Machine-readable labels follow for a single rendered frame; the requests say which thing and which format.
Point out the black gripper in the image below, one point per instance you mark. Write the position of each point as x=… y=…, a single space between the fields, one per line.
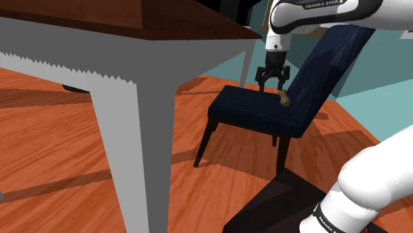
x=275 y=61

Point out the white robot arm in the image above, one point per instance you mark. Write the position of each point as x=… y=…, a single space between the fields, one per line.
x=371 y=180

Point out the small tan bottle-shaped object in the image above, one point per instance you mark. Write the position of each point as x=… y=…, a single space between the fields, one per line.
x=284 y=99

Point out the dark blue upholstered chair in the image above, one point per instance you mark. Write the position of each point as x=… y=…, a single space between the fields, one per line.
x=255 y=109

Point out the dark robot stand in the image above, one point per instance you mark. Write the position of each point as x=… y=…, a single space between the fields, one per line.
x=277 y=206

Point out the grey table with brown top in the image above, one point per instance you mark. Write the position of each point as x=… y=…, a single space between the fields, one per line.
x=135 y=64

